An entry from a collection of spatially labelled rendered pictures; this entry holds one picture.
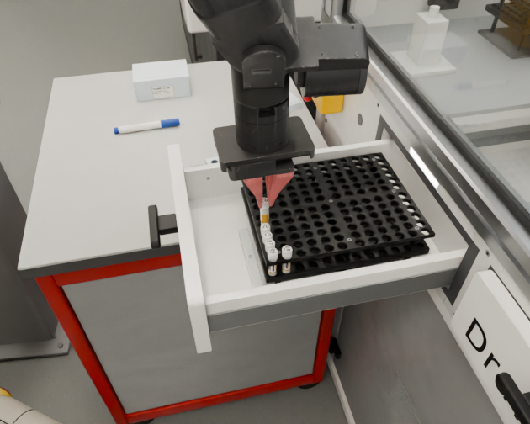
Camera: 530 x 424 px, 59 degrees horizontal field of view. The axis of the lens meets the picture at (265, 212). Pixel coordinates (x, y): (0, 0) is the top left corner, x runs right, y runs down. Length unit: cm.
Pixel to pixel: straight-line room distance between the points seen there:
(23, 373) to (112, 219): 90
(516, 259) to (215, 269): 36
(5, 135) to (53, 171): 166
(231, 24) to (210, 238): 39
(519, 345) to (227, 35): 41
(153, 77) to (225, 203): 48
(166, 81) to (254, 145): 66
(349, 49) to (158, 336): 76
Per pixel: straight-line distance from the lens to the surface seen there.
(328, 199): 65
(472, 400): 74
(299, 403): 146
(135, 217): 85
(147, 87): 114
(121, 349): 107
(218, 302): 54
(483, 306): 58
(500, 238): 57
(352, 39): 45
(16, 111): 282
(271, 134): 48
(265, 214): 59
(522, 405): 52
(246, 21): 35
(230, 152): 50
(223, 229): 70
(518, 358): 56
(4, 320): 162
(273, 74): 40
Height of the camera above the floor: 134
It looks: 45 degrees down
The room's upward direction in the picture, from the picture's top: straight up
